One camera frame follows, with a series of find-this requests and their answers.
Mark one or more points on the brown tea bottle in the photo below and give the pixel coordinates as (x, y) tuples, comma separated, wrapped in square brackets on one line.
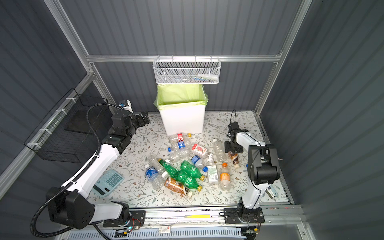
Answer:
[(177, 187)]

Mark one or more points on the green bin liner bag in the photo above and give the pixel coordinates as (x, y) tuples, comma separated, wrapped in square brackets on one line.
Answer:
[(176, 96)]

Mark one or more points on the black wire mesh basket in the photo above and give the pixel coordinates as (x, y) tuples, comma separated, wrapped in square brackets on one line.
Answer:
[(70, 134)]

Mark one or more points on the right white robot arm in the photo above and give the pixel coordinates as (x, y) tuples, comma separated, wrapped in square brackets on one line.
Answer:
[(263, 164)]

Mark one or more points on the white green label bottle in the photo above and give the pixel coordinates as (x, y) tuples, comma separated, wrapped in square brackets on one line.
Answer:
[(211, 173)]

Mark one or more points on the green bottle lower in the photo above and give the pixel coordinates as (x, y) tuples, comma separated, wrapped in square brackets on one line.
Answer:
[(188, 181)]

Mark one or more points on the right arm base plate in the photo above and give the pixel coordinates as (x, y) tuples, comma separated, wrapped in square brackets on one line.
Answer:
[(243, 216)]

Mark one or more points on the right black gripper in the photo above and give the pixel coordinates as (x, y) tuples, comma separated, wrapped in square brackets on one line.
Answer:
[(228, 148)]

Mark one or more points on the green bottle yellow cap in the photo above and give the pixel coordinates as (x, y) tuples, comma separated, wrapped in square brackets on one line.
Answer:
[(173, 172)]

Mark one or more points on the clear bottle red label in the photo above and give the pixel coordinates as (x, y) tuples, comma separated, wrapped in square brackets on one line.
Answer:
[(180, 137)]

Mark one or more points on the stapler on table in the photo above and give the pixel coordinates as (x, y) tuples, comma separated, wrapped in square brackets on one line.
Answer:
[(271, 192)]

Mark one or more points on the clear bottle blue label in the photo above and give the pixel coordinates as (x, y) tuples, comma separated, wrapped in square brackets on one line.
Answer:
[(154, 177)]

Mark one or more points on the white tube in basket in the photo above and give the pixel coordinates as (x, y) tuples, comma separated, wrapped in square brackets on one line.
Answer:
[(209, 77)]

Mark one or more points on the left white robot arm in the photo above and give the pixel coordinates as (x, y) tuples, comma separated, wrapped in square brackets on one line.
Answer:
[(68, 205)]

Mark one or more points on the white plastic trash bin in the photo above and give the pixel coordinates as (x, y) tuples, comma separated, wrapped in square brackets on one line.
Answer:
[(184, 120)]

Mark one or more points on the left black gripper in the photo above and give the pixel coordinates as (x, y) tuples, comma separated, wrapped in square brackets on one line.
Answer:
[(140, 122)]

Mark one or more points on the white wire mesh basket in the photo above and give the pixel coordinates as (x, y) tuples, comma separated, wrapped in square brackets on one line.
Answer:
[(173, 72)]

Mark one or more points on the clear bottle blue cap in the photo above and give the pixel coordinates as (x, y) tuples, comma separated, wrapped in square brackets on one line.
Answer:
[(176, 146)]

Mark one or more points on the clear bottle white cap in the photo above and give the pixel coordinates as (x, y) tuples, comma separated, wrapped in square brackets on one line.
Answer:
[(218, 151)]

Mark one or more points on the orange cap juice bottle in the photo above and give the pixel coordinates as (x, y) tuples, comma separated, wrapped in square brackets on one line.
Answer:
[(225, 177)]

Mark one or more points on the small brown bottle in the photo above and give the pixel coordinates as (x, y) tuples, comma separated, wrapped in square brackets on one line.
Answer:
[(235, 159)]

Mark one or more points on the green bottle upper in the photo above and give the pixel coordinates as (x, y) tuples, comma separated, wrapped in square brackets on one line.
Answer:
[(192, 171)]

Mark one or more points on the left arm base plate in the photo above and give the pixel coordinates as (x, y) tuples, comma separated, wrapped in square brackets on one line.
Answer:
[(130, 219)]

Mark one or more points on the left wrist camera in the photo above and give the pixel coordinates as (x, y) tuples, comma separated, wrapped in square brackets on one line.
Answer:
[(126, 105)]

